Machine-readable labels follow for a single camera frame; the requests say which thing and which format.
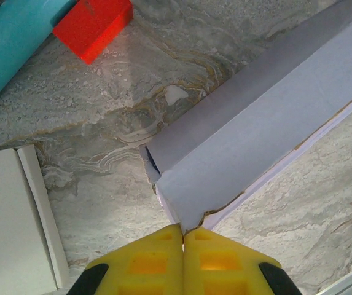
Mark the teal flashlight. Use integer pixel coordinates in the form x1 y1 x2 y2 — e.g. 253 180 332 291
0 0 78 116

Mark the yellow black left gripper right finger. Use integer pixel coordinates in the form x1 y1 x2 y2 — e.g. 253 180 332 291
182 226 302 295

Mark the aluminium frame side rail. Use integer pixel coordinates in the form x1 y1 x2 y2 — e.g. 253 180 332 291
318 261 352 295

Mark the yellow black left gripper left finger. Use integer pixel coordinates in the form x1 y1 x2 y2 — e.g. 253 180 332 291
66 223 185 295

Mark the red block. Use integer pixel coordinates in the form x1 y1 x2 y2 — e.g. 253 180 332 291
52 0 134 65

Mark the lavender cardboard paper box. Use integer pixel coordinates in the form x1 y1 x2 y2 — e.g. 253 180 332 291
138 0 352 233

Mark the white cardboard paper box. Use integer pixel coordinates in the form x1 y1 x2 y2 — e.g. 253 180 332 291
0 144 71 295

